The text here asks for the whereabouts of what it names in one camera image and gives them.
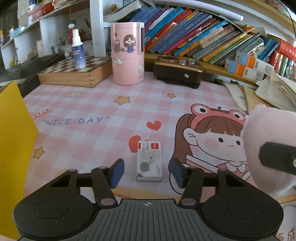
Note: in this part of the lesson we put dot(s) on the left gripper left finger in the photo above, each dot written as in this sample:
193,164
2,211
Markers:
105,179

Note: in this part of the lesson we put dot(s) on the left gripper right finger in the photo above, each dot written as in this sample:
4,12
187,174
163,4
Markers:
190,179

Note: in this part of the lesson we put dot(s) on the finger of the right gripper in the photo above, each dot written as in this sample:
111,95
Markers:
278,156

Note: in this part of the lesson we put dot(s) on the pink plush pig toy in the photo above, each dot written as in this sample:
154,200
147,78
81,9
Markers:
268,125

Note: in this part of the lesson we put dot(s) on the small white card box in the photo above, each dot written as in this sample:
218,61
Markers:
149,161

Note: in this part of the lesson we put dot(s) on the stack of loose papers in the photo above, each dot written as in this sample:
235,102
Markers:
276,92

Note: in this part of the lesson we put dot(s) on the pink cartoon desk mat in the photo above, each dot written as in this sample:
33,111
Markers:
81,129

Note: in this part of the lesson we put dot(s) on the yellow cardboard box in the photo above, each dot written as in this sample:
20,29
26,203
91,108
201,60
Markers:
18,137

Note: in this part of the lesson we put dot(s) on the orange blue boxed books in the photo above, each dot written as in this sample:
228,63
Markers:
248,66

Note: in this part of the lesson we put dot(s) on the dark brown wooden device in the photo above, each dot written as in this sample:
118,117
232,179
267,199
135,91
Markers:
173,70

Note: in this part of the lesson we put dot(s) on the wooden chess board box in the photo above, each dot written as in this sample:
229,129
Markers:
64,73

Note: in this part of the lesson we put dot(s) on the white spray bottle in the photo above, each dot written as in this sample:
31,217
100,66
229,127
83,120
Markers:
78,50

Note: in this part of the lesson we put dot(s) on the black electronic keyboard piano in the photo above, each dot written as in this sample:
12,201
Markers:
26,74

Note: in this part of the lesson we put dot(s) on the pink cylindrical humidifier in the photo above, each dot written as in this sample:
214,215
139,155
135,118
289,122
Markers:
127,52

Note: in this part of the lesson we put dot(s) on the row of leaning books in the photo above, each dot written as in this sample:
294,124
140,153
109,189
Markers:
203,36

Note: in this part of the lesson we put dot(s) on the white shelf unit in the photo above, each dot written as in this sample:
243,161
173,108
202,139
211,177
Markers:
51,27

